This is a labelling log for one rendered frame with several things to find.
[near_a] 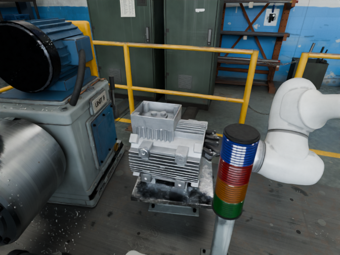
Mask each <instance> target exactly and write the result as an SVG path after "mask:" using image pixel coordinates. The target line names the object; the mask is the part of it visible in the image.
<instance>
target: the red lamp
mask: <svg viewBox="0 0 340 255"><path fill-rule="evenodd" d="M253 164H254V163H253ZM253 164H251V165H249V166H243V167H241V166H234V165H231V164H228V163H227V162H225V161H224V160H223V159H222V158H221V156H220V158H219V165H218V177H219V178H220V179H221V180H222V181H223V182H224V183H226V184H228V185H232V186H243V185H246V184H247V183H248V182H249V180H250V176H251V172H252V168H253Z"/></svg>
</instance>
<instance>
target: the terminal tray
mask: <svg viewBox="0 0 340 255"><path fill-rule="evenodd" d="M145 102H147V103H145ZM176 105H178V106H176ZM136 112H137V113H138V114H135V113H136ZM181 112H182V105H180V104H170V103H160V102H151V101H143V102H142V103H141V104H140V105H139V106H138V107H137V108H136V109H135V111H134V112H133V113H132V114H131V123H132V130H133V134H138V135H139V138H141V137H143V139H145V138H147V139H148V140H149V139H150V138H151V140H154V139H155V140H156V141H158V140H160V141H162V140H164V142H166V141H168V142H169V143H170V142H171V141H172V142H173V141H174V137H175V129H176V126H177V124H178V122H179V120H180V119H181ZM170 116H171V117H172V118H169V117H170Z"/></svg>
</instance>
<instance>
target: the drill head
mask: <svg viewBox="0 0 340 255"><path fill-rule="evenodd" d="M65 170H66V158H65V155H64V152H63V150H62V149H61V147H60V145H59V144H58V143H57V141H56V140H55V139H54V138H53V137H52V136H51V135H50V134H49V133H48V132H46V131H45V130H44V129H42V128H41V127H39V126H37V125H36V124H34V123H32V122H29V121H27V120H24V119H20V118H15V117H5V118H0V246H3V245H7V244H11V243H13V242H15V241H16V240H17V239H18V238H19V237H20V236H21V235H22V233H23V232H24V231H25V229H26V228H27V227H28V226H29V224H30V223H31V222H32V221H33V219H34V218H35V217H36V215H37V214H38V213H39V212H40V210H41V209H42V208H43V206H44V205H45V204H46V203H47V201H48V200H49V199H50V198H51V196H52V195H53V194H54V193H55V191H56V190H57V189H58V187H59V186H60V185H61V184H62V182H63V179H64V172H65Z"/></svg>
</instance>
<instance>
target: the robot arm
mask: <svg viewBox="0 0 340 255"><path fill-rule="evenodd" d="M330 119H340V94H329V95H324V94H322V93H321V92H319V91H318V90H316V87H315V86H314V85H313V83H312V82H311V81H309V80H307V79H305V78H292V79H289V80H287V81H285V82H284V83H283V84H282V85H281V86H280V87H279V89H278V90H277V92H276V94H275V96H274V99H273V102H272V105H271V109H270V114H269V120H268V132H267V135H266V138H265V140H264V141H262V140H260V141H259V145H258V149H257V153H256V157H255V160H254V164H253V168H252V172H255V173H258V174H261V175H263V176H264V177H266V178H268V179H271V180H274V181H278V182H282V183H287V184H297V185H313V184H315V183H317V182H318V181H319V180H320V178H321V177H322V174H323V172H324V163H323V161H322V159H321V158H320V157H319V156H318V155H317V154H316V153H314V152H313V151H310V150H309V146H308V137H309V133H310V132H313V131H314V130H315V129H319V128H321V127H323V126H324V125H325V124H326V122H327V120H330ZM216 133H217V131H215V130H211V131H208V130H206V131H205V136H204V142H203V149H202V157H204V158H205V159H206V160H208V161H211V160H212V158H213V157H220V151H221V145H222V138H223V137H221V136H218V135H217V134H216Z"/></svg>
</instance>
